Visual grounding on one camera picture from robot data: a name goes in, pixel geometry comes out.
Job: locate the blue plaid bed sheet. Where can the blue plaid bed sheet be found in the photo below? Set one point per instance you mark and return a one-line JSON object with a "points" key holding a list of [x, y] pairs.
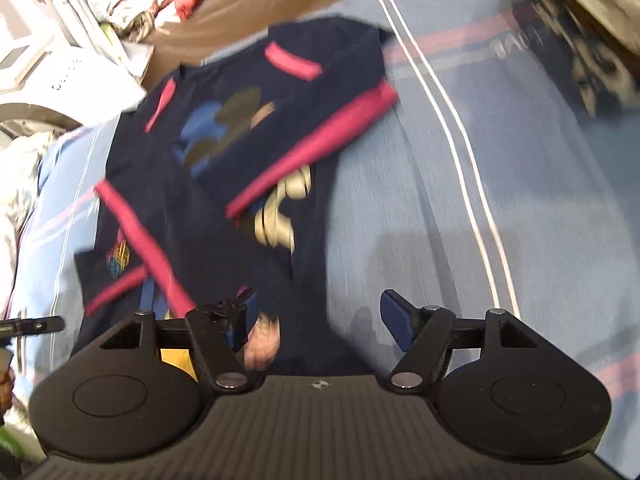
{"points": [[425, 185]]}

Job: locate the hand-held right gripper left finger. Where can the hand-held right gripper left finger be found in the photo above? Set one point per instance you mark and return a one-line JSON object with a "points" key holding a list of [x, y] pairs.
{"points": [[240, 320]]}

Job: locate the navy cartoon mouse shirt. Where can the navy cartoon mouse shirt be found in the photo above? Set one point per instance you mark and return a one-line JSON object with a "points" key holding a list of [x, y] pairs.
{"points": [[190, 220]]}

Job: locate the white medical machine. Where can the white medical machine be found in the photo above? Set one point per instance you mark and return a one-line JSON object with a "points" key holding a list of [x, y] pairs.
{"points": [[65, 80]]}

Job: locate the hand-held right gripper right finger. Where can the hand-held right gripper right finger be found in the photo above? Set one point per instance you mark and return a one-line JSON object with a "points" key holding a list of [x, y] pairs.
{"points": [[396, 320]]}

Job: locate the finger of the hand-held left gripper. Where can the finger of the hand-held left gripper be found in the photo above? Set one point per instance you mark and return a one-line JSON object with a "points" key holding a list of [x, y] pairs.
{"points": [[35, 326]]}

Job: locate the pile of folded clothes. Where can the pile of folded clothes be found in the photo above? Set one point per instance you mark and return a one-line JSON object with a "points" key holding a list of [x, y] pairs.
{"points": [[585, 25]]}

